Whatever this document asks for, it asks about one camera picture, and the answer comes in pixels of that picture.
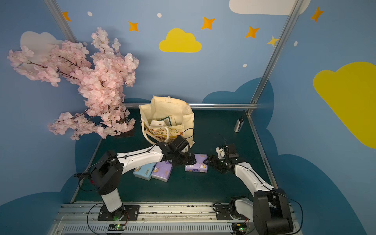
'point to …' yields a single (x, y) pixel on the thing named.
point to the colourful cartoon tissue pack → (156, 123)
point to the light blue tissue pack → (144, 172)
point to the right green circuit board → (239, 228)
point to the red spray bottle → (85, 175)
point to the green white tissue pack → (167, 120)
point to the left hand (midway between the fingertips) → (193, 163)
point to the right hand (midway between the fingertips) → (210, 162)
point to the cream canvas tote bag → (181, 116)
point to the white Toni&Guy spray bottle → (238, 125)
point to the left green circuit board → (116, 227)
